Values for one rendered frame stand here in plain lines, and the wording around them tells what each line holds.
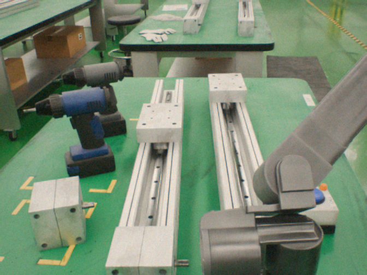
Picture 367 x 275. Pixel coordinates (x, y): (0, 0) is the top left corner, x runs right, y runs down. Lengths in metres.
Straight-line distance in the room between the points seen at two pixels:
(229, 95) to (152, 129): 0.33
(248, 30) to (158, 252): 1.93
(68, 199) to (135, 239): 0.18
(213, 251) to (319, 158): 0.15
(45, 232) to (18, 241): 0.08
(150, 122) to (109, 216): 0.26
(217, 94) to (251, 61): 1.22
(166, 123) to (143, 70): 1.51
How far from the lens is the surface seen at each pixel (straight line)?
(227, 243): 0.40
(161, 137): 0.93
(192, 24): 2.48
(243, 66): 2.36
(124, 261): 0.61
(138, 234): 0.65
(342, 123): 0.46
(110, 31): 5.94
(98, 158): 0.97
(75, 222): 0.77
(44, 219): 0.77
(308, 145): 0.43
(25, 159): 1.15
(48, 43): 4.44
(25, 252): 0.82
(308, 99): 1.46
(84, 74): 1.11
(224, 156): 0.87
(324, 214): 0.79
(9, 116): 3.05
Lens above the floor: 1.30
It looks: 27 degrees down
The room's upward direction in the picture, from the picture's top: 2 degrees counter-clockwise
